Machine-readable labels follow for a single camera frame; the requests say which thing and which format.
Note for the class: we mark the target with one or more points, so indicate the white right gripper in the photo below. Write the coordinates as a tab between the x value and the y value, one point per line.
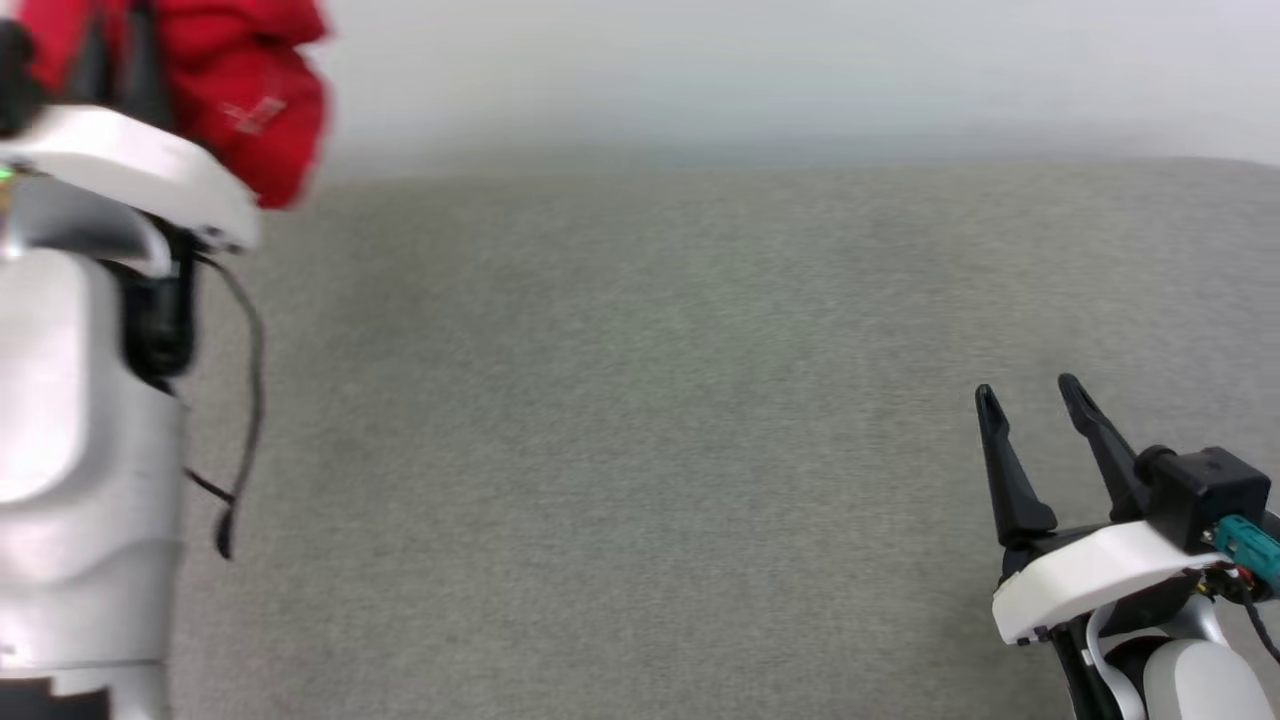
1080	575

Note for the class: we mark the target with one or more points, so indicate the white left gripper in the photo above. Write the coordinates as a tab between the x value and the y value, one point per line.
130	160

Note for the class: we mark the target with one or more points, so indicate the red and white garment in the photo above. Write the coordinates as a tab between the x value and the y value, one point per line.
250	70

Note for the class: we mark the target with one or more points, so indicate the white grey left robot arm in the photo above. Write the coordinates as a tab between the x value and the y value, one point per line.
70	450

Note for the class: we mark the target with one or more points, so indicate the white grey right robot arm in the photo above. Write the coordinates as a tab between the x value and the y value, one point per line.
1190	670

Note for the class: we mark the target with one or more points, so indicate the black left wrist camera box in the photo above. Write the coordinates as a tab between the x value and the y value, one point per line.
15	80

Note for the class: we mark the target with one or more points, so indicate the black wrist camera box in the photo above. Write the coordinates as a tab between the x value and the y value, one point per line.
15	80
1205	490

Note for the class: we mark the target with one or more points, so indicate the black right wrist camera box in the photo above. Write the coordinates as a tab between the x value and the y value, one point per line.
1205	490

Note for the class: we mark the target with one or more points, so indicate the teal right camera connector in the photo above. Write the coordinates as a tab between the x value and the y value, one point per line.
1250	550

